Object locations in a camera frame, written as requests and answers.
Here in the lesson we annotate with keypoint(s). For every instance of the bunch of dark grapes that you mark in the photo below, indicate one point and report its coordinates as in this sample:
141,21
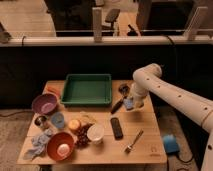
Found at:
82,139

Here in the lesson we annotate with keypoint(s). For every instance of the black office chair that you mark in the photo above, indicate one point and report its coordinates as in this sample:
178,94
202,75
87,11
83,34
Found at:
110,19

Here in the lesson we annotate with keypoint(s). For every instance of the black remote control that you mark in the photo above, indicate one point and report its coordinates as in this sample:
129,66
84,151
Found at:
116,127

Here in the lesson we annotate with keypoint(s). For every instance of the green plastic tray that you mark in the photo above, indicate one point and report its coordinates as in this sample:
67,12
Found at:
87,90

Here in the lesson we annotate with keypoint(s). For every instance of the orange carrot toy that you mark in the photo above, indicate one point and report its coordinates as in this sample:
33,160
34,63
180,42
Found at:
55,91

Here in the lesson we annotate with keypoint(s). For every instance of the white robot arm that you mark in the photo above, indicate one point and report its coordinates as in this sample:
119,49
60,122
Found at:
197,108

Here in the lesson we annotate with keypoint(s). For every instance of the white cup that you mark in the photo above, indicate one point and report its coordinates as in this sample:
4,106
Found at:
96,133

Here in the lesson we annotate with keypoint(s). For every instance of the blue box on floor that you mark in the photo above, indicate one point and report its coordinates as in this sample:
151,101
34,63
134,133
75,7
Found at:
170,144

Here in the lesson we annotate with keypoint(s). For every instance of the small metal can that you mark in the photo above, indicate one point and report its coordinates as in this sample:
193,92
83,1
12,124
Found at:
41,122

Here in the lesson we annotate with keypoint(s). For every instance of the yellow banana peel item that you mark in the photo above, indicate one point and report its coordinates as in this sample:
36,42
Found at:
87,118

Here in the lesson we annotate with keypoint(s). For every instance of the blue crumpled cloth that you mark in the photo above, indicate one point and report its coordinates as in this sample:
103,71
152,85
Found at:
39,143

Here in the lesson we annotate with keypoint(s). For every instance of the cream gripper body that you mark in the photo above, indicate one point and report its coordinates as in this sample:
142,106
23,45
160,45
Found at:
138,103

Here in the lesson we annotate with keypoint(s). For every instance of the blue plastic cup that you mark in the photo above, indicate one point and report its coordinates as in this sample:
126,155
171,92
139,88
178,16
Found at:
57,119

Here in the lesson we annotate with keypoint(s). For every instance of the orange bowl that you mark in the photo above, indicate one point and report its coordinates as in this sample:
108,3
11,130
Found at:
55,141

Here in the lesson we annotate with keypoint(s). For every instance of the blue sponge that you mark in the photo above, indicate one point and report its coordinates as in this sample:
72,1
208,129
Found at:
128,103

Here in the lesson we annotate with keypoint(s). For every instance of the white object in bowl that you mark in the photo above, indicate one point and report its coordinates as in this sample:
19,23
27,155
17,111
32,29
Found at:
63,150

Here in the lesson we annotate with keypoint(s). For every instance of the purple bowl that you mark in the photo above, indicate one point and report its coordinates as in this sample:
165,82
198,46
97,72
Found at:
44,104

